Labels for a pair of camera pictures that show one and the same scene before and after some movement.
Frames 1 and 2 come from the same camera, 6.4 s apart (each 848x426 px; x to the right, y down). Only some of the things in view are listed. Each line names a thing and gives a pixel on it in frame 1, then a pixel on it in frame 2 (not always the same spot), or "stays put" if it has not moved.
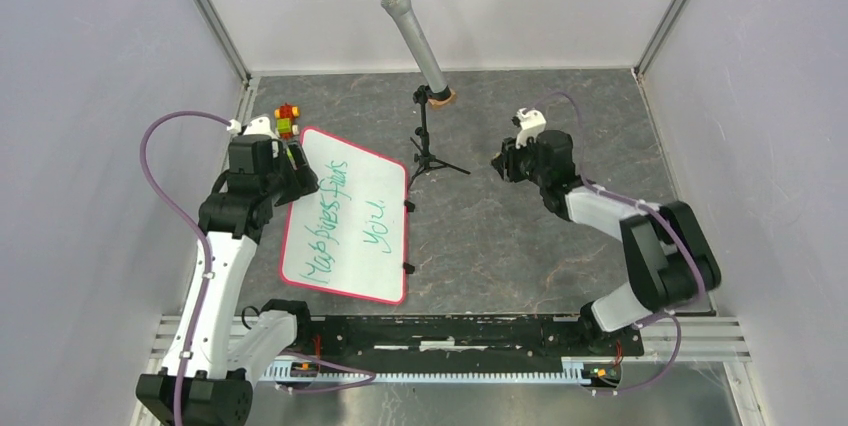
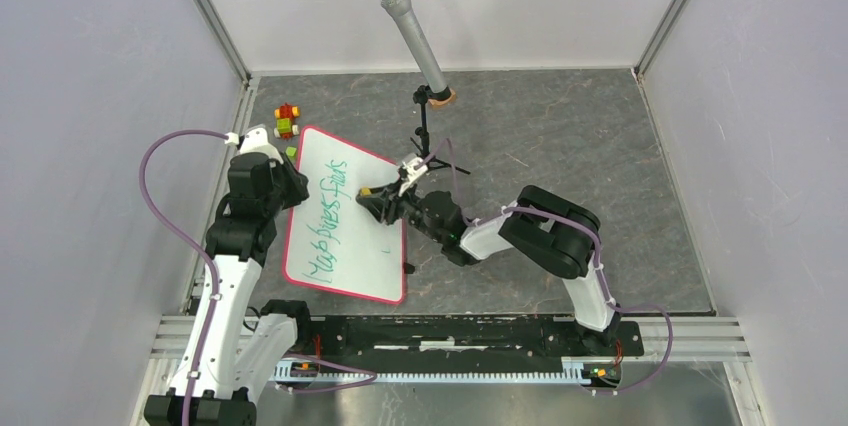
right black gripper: (505, 162) -> (383, 203)
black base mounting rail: (453, 338) stays put
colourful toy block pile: (284, 121) stays put
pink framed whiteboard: (348, 235) stays put
